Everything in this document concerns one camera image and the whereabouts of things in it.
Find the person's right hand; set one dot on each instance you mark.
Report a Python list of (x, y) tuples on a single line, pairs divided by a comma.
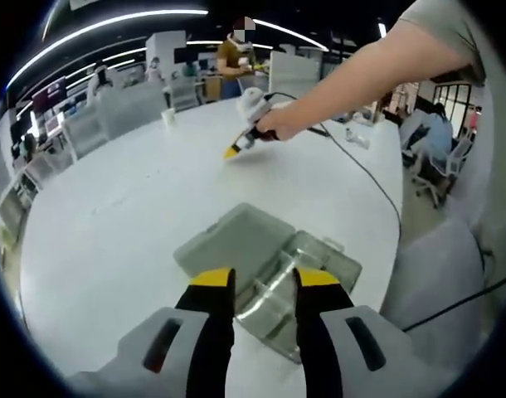
[(282, 124)]

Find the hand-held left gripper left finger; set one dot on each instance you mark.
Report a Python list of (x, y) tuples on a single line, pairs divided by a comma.
[(211, 331)]

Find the white robot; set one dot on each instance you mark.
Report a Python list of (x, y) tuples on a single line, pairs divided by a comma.
[(98, 76)]

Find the frosted partition panel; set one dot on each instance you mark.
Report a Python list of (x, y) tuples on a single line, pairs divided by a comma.
[(294, 72)]

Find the grey transparent guide fixture box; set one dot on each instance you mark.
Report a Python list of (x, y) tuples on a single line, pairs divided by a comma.
[(236, 236)]

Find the clear plastic divider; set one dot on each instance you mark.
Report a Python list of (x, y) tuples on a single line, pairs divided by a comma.
[(273, 307)]

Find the white paper cup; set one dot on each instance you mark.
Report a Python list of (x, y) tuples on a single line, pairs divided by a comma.
[(168, 117)]

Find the dark wall display screen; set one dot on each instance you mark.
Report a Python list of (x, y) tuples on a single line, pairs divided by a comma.
[(50, 95)]

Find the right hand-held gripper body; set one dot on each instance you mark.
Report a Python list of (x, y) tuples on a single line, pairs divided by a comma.
[(253, 105)]

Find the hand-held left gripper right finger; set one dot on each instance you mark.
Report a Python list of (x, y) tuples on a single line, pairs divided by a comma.
[(319, 340)]

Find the grey mesh office chair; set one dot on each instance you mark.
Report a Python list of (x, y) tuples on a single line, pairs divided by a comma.
[(435, 265)]

